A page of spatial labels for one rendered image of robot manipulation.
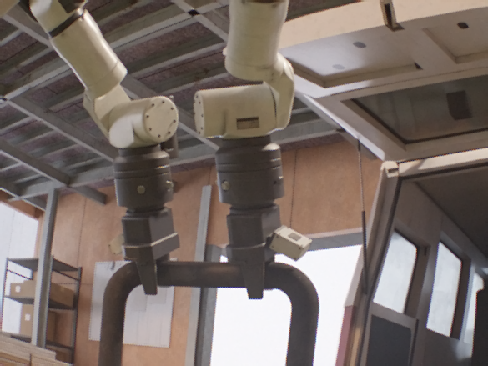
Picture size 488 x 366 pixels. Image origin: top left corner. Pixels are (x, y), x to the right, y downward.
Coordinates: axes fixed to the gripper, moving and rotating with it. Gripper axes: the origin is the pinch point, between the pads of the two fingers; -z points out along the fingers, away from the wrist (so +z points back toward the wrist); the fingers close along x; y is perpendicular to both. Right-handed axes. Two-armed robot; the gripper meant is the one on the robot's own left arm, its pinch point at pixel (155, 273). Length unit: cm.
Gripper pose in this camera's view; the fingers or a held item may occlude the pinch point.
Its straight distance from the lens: 104.5
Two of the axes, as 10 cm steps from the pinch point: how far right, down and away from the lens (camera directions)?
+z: -1.0, -9.9, -1.1
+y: -9.3, 0.5, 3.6
